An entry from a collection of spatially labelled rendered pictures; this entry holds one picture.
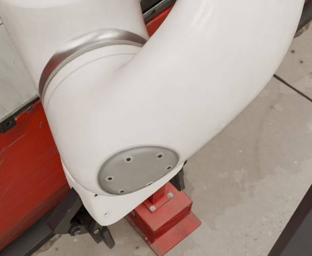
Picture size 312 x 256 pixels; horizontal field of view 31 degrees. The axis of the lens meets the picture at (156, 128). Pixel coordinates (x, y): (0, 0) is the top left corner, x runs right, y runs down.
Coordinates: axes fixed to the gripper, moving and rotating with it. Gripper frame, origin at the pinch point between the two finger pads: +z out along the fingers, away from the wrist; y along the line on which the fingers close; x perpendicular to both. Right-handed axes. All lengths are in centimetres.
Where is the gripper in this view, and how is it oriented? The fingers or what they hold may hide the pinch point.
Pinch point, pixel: (137, 204)
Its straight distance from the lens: 57.4
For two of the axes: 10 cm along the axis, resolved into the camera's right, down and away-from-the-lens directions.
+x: -6.3, -5.9, 5.0
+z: 1.3, 5.6, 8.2
